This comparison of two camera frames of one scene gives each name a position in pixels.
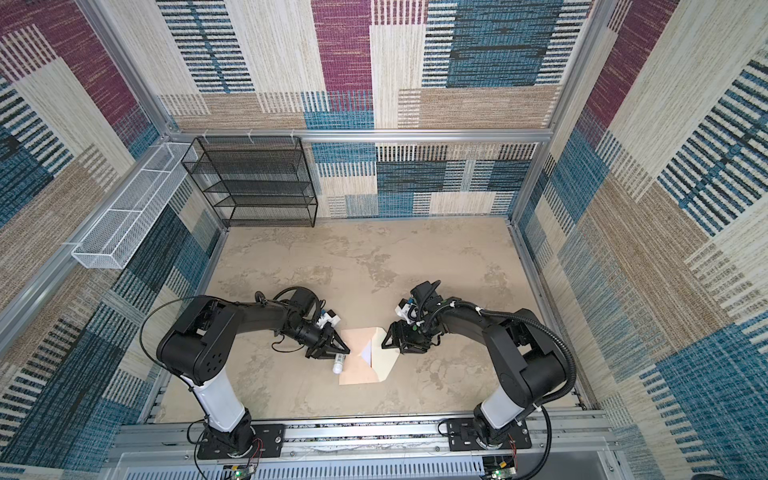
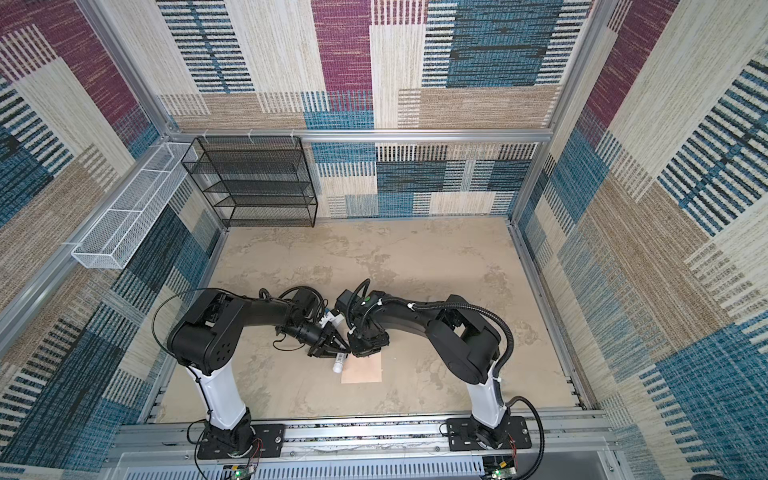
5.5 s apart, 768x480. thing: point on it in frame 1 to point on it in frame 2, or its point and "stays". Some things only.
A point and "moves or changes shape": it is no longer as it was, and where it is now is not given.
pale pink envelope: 368,361 moves or changes shape
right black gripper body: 413,334 to 363,345
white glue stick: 338,363 stays
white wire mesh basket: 110,239 stays
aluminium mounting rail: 570,448 stays
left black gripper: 327,338 stays
